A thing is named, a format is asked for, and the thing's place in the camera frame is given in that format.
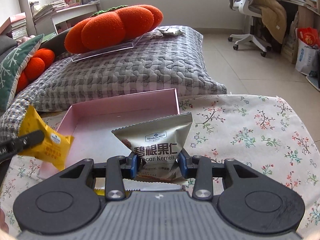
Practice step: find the clear acrylic tray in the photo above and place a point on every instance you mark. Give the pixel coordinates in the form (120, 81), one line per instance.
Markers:
(112, 49)

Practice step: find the white office chair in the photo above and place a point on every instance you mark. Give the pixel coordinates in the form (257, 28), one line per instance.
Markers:
(245, 7)

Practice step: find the wooden desk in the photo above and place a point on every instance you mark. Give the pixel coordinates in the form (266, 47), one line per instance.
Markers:
(300, 14)

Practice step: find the large orange pumpkin cushion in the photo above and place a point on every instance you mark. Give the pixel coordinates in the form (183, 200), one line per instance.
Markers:
(111, 27)

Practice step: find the silver wrapper on blanket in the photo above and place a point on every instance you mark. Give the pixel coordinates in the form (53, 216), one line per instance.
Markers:
(170, 31)

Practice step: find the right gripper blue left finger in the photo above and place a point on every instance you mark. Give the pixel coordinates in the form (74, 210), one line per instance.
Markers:
(131, 166)

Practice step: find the green leaf pattern pillow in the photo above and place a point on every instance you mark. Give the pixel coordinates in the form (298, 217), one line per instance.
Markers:
(13, 65)

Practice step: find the grey checked quilted blanket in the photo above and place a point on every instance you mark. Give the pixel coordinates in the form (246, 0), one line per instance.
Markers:
(156, 62)

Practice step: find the white bookshelf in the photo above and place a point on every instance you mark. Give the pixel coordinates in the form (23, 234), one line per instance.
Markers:
(54, 16)

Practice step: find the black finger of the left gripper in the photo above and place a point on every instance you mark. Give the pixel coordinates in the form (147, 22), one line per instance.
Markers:
(15, 146)

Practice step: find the pink cardboard box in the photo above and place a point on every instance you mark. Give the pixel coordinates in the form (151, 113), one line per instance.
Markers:
(91, 123)

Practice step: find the small orange pumpkin cushion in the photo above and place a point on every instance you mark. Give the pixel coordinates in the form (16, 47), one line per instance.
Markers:
(40, 62)

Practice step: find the beige coat on chair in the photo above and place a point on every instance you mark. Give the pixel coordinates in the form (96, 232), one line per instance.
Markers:
(273, 17)

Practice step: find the floral tablecloth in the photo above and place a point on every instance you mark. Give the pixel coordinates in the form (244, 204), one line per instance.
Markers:
(264, 133)

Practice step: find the white and red shopping bag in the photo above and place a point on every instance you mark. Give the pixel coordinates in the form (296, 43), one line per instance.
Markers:
(308, 47)

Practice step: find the yellow snack packet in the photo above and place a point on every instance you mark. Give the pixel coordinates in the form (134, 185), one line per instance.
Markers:
(53, 149)

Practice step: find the silver pecan kernels packet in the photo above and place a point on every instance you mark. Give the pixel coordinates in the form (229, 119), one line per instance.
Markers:
(157, 143)

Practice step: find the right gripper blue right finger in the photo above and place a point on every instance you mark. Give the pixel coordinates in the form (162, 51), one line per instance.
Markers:
(183, 163)

